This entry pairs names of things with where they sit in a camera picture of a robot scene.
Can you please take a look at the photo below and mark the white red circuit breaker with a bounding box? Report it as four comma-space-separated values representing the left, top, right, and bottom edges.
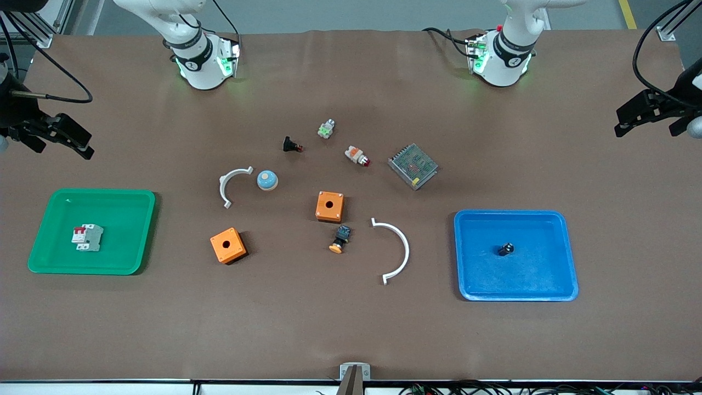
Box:
71, 223, 105, 252

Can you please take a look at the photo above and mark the green plastic tray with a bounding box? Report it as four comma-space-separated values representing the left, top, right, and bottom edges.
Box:
27, 188, 157, 276

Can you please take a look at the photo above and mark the small white curved strip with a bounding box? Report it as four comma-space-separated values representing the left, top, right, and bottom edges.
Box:
219, 166, 254, 210

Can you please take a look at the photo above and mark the orange button box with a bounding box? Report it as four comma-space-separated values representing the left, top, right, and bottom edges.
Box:
210, 227, 248, 266
315, 190, 346, 223

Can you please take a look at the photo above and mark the blue plastic tray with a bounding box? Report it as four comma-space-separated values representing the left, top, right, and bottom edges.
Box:
454, 209, 580, 302

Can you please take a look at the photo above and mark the metal mesh power supply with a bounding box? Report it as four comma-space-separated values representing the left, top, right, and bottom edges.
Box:
387, 143, 439, 191

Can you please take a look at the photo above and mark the large white curved strip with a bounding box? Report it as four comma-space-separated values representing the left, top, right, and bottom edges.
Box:
371, 217, 411, 286

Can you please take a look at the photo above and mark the red orange indicator light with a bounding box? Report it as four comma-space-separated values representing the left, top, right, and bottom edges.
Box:
344, 145, 371, 167

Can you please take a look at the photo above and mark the orange cap push button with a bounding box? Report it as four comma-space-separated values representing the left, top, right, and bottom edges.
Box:
329, 224, 352, 255

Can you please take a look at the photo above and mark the brown table mat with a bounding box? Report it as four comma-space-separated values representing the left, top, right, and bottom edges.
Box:
0, 29, 702, 383

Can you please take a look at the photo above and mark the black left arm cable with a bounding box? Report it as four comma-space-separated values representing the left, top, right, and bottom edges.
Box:
632, 0, 702, 106

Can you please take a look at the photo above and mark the black base cable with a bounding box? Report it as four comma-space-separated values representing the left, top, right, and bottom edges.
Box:
421, 26, 473, 57

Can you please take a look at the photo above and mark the white table edge rail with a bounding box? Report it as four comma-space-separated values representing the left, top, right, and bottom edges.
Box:
0, 381, 702, 395

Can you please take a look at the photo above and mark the tangled cable bundle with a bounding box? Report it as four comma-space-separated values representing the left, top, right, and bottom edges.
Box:
398, 380, 702, 395

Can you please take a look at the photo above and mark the grey table clamp bracket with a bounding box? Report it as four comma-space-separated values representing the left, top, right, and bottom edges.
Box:
336, 363, 371, 395

